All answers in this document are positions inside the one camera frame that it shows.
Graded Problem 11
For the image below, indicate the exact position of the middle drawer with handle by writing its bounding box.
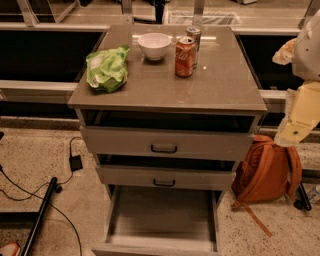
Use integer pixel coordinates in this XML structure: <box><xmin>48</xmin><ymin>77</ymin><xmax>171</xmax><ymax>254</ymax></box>
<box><xmin>96</xmin><ymin>166</ymin><xmax>235</xmax><ymax>191</ymax></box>

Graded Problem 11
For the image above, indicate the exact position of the drawer with handle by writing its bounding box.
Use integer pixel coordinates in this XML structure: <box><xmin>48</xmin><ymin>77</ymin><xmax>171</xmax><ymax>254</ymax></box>
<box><xmin>96</xmin><ymin>166</ymin><xmax>235</xmax><ymax>191</ymax></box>
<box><xmin>80</xmin><ymin>126</ymin><xmax>253</xmax><ymax>161</ymax></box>

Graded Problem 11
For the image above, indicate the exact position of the top drawer with handle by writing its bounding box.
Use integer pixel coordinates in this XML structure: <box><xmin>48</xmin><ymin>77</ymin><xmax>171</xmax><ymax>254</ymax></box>
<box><xmin>80</xmin><ymin>126</ymin><xmax>253</xmax><ymax>161</ymax></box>

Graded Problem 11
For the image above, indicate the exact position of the black cable on floor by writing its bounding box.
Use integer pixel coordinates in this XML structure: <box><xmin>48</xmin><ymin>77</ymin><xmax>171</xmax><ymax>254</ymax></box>
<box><xmin>0</xmin><ymin>136</ymin><xmax>84</xmax><ymax>256</ymax></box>

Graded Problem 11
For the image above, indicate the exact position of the clear plastic bottle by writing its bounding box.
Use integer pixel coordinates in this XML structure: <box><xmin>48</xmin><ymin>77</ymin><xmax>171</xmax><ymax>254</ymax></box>
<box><xmin>308</xmin><ymin>185</ymin><xmax>320</xmax><ymax>203</ymax></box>

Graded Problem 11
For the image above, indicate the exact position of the open bottom drawer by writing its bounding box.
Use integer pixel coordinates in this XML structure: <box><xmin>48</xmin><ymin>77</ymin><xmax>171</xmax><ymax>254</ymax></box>
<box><xmin>92</xmin><ymin>186</ymin><xmax>222</xmax><ymax>256</ymax></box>

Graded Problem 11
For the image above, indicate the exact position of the green rice chip bag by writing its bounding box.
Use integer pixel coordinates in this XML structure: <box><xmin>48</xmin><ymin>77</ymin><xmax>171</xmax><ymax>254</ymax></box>
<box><xmin>86</xmin><ymin>45</ymin><xmax>130</xmax><ymax>93</ymax></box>

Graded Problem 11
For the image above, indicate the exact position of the orange soda can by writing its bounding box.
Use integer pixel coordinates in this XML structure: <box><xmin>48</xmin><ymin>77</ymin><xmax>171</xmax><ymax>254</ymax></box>
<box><xmin>175</xmin><ymin>36</ymin><xmax>196</xmax><ymax>77</ymax></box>

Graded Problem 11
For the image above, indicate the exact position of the red white shoe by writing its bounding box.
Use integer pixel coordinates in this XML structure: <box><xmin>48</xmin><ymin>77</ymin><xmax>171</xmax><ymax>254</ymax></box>
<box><xmin>0</xmin><ymin>242</ymin><xmax>20</xmax><ymax>256</ymax></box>

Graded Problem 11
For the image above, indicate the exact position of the black pole on floor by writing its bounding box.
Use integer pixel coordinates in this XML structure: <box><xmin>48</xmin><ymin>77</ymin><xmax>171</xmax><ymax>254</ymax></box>
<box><xmin>21</xmin><ymin>177</ymin><xmax>57</xmax><ymax>256</ymax></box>

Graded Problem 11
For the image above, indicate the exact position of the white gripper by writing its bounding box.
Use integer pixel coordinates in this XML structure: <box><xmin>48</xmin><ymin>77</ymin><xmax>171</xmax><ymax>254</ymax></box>
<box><xmin>272</xmin><ymin>10</ymin><xmax>320</xmax><ymax>147</ymax></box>

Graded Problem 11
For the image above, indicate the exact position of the black stand foot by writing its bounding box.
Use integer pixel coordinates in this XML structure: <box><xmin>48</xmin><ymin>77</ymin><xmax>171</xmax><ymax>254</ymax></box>
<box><xmin>294</xmin><ymin>183</ymin><xmax>312</xmax><ymax>211</ymax></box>

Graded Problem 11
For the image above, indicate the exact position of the black power adapter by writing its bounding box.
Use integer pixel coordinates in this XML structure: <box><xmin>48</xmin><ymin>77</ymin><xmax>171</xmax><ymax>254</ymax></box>
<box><xmin>69</xmin><ymin>155</ymin><xmax>83</xmax><ymax>172</ymax></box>

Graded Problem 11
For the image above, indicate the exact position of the white ceramic bowl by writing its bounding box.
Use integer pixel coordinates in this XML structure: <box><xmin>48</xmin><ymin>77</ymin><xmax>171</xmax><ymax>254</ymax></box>
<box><xmin>138</xmin><ymin>33</ymin><xmax>171</xmax><ymax>61</ymax></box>

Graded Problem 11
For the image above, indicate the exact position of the orange backpack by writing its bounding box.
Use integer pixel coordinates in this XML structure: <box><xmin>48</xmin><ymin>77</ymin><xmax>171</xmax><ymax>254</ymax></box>
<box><xmin>231</xmin><ymin>135</ymin><xmax>302</xmax><ymax>237</ymax></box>

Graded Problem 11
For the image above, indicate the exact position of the grey drawer cabinet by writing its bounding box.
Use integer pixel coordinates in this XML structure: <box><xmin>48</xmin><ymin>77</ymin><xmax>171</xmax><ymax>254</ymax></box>
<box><xmin>67</xmin><ymin>23</ymin><xmax>269</xmax><ymax>256</ymax></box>

